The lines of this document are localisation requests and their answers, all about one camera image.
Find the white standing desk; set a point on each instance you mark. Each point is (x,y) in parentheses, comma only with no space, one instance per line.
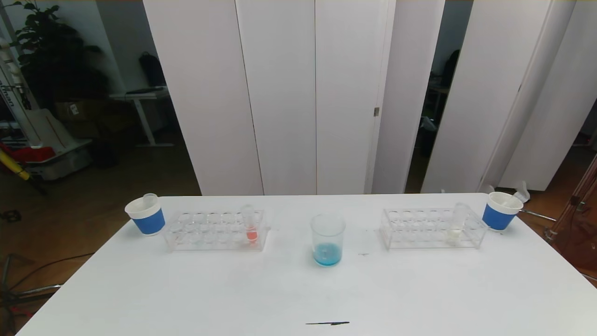
(140,94)

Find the yellow tube object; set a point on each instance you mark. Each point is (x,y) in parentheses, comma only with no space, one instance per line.
(11,167)

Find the metal tripod legs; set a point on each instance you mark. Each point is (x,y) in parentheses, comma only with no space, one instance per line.
(28,291)

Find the blue white paper cup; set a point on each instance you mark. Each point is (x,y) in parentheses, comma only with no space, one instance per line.
(497,218)
(148,223)

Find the thin black mark strip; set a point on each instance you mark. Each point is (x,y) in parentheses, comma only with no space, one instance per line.
(326,322)

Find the brown cardboard box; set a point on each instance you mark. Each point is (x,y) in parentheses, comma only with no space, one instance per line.
(84,109)

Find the dark green potted plant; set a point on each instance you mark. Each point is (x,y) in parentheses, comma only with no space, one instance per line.
(51,51)

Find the pink red pigment test tube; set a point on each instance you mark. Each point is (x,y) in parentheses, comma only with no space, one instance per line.
(521,192)

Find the clear plastic beaker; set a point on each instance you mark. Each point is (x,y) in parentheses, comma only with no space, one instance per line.
(327,256)

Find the dark bin with white bag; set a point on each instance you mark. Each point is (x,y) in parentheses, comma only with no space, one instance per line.
(426,140)

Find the red flat object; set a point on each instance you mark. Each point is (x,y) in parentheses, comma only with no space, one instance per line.
(35,153)

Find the black backpack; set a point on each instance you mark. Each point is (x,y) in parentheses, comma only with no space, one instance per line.
(151,70)

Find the clear acrylic tube rack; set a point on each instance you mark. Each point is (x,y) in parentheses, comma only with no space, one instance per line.
(419,233)
(219,233)

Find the pale yellow pigment test tube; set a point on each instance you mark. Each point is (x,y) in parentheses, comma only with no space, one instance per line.
(453,235)

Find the white machine with base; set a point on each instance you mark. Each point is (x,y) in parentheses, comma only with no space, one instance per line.
(51,135)

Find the blue pigment test tube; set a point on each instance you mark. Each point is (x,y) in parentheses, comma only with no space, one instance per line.
(150,199)

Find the small black floor device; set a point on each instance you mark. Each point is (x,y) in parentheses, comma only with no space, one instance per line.
(11,215)

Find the orange red pigment test tube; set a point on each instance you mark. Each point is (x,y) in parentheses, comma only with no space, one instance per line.
(252,234)

